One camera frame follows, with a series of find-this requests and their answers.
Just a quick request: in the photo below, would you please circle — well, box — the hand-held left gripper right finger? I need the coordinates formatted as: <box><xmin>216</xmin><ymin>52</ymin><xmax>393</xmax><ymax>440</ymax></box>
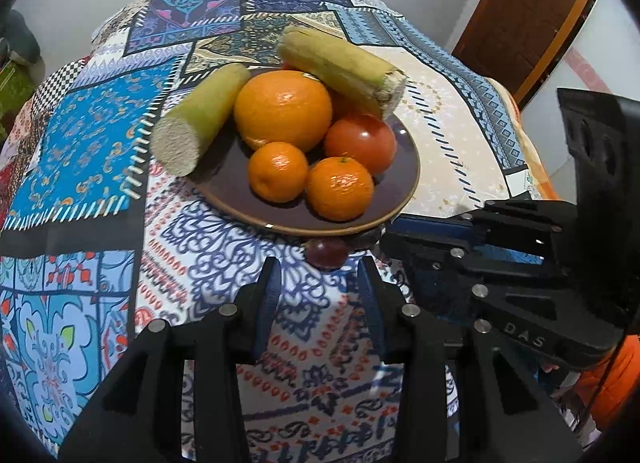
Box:
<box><xmin>356</xmin><ymin>257</ymin><xmax>583</xmax><ymax>463</ymax></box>

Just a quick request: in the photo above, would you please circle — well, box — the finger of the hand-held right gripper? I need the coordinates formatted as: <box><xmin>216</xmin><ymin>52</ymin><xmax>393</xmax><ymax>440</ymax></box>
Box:
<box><xmin>386</xmin><ymin>200</ymin><xmax>577</xmax><ymax>265</ymax></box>
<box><xmin>379</xmin><ymin>233</ymin><xmax>622</xmax><ymax>372</ymax></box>

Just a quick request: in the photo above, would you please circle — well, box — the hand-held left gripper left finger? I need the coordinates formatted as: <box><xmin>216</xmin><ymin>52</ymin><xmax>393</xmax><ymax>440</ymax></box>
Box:
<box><xmin>57</xmin><ymin>257</ymin><xmax>283</xmax><ymax>463</ymax></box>

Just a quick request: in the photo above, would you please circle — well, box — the small dark red fruit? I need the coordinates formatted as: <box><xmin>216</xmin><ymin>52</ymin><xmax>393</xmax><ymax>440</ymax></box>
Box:
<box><xmin>306</xmin><ymin>238</ymin><xmax>349</xmax><ymax>270</ymax></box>

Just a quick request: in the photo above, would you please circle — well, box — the brown ceramic plate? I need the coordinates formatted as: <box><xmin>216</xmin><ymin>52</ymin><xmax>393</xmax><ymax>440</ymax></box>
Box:
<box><xmin>187</xmin><ymin>65</ymin><xmax>421</xmax><ymax>237</ymax></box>

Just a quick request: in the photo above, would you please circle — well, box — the small mandarin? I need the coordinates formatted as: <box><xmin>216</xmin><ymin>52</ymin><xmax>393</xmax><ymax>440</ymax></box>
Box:
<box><xmin>306</xmin><ymin>156</ymin><xmax>375</xmax><ymax>222</ymax></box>
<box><xmin>248</xmin><ymin>142</ymin><xmax>310</xmax><ymax>204</ymax></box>

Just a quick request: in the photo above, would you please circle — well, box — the brown wooden door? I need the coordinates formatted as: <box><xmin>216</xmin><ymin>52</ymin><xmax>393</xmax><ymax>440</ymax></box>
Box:
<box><xmin>452</xmin><ymin>0</ymin><xmax>606</xmax><ymax>110</ymax></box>

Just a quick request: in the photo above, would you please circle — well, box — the plain large orange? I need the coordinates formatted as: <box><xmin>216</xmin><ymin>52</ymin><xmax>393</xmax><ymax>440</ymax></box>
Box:
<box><xmin>234</xmin><ymin>70</ymin><xmax>333</xmax><ymax>152</ymax></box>

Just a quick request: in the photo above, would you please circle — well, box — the patchwork printed blanket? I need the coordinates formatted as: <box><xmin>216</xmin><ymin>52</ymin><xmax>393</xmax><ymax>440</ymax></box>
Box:
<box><xmin>0</xmin><ymin>0</ymin><xmax>546</xmax><ymax>463</ymax></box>

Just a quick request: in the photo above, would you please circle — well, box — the green patterned box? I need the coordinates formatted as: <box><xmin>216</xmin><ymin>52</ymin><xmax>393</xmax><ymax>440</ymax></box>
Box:
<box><xmin>0</xmin><ymin>60</ymin><xmax>32</xmax><ymax>140</ymax></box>

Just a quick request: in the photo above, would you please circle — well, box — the grey-green cushion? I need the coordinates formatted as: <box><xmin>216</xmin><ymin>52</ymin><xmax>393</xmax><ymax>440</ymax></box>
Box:
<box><xmin>0</xmin><ymin>10</ymin><xmax>42</xmax><ymax>64</ymax></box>

